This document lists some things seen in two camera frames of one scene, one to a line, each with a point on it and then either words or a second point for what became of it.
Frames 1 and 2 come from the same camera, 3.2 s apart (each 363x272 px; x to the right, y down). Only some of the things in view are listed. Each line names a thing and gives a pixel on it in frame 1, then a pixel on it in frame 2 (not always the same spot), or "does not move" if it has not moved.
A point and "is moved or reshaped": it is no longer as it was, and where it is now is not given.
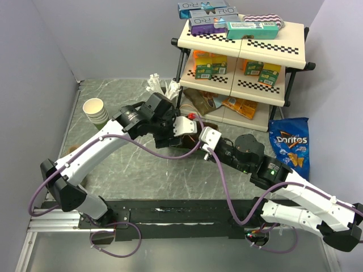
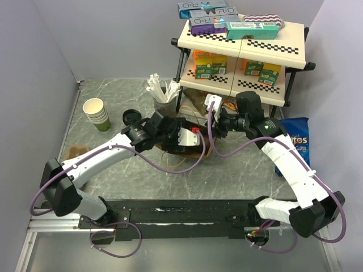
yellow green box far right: x=269 y=75 does not move
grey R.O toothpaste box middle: x=215 y=12 does not move
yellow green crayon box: x=219 y=64 does not move
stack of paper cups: x=95 y=110 does not move
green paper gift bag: x=191 y=140 is moved or reshaped
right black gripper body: x=225 y=152 → x=227 y=122
